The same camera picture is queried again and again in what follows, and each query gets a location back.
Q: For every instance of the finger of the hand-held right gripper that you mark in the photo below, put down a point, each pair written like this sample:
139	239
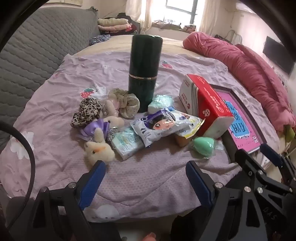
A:
269	153
247	164

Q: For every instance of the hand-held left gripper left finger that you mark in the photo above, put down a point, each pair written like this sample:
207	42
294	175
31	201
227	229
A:
92	183

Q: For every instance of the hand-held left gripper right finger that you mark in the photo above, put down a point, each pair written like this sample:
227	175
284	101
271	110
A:
198	185

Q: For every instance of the cream plush bunny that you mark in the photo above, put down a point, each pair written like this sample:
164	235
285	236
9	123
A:
99	150

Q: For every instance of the green makeup sponge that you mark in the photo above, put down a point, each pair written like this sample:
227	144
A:
202	146

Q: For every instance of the tan soft block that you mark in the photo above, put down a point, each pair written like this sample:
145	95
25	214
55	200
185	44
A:
182	140

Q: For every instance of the green floral tissue pack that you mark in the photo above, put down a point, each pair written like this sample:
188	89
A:
127	144
159	103

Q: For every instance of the silver glitter hair clip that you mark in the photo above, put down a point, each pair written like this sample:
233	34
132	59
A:
112	134

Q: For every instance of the purple bow scrunchie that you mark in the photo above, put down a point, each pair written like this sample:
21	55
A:
92	128

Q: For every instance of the yellow edged wet wipes packet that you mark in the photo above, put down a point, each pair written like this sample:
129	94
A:
193	121

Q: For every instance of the cartoon face wet wipes packet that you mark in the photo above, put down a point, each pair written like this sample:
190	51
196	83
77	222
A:
159	125

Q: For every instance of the leopard print scrunchie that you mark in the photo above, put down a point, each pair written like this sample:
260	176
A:
86	111

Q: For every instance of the red and white box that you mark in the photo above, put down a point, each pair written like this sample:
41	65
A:
208	102

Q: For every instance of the pink scrunchie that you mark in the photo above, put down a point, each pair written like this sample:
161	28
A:
109	106

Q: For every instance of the beige floral scrunchie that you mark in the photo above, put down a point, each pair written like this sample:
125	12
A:
128	103

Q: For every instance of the dark green cylinder container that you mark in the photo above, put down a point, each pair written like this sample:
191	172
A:
144	69

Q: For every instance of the yellow green cloth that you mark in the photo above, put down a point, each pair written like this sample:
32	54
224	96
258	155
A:
290	136

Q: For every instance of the purple strawberry print blanket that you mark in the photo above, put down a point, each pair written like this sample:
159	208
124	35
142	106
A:
143	180

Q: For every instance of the pink duvet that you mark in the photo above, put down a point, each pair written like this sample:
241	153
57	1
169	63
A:
249	67

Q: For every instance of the beige bed sheet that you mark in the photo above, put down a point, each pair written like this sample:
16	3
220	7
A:
120	44

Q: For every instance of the grey quilted headboard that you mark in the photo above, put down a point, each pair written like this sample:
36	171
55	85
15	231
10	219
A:
34	53

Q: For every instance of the dark floral cloth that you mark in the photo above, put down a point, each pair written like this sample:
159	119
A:
99	39

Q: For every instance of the cream curtain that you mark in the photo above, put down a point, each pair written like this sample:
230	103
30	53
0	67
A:
143	14
208	16

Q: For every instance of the folded clothes stack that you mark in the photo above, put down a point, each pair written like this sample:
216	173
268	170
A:
113	24

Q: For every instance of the clothes on windowsill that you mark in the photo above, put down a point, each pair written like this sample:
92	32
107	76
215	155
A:
168	23

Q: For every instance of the window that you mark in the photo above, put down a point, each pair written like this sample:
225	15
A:
180	9

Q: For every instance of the black wall television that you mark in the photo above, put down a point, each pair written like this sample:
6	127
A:
277	54

